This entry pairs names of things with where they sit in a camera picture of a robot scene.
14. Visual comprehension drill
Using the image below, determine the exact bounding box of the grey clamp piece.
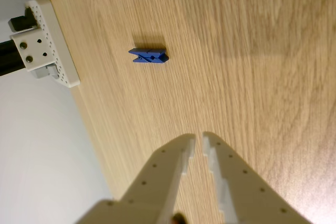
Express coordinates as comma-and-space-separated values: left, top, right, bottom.
33, 64, 60, 80

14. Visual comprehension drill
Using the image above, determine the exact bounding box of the white bracket block with screws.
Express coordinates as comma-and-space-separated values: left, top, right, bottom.
9, 30, 55, 71

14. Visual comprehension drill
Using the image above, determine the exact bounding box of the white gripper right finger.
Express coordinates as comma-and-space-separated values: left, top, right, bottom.
202, 131, 313, 224

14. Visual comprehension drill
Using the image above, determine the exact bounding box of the black square rod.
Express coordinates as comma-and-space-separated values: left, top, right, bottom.
0, 39, 27, 77

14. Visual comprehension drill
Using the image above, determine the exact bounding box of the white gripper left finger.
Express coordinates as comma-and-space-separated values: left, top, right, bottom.
75, 133, 196, 224

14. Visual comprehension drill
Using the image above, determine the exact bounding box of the blue clothespin peg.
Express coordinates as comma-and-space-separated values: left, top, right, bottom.
128, 47, 170, 65

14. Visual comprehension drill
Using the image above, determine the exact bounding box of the white perforated mount plate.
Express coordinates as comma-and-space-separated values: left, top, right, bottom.
25, 0, 81, 89

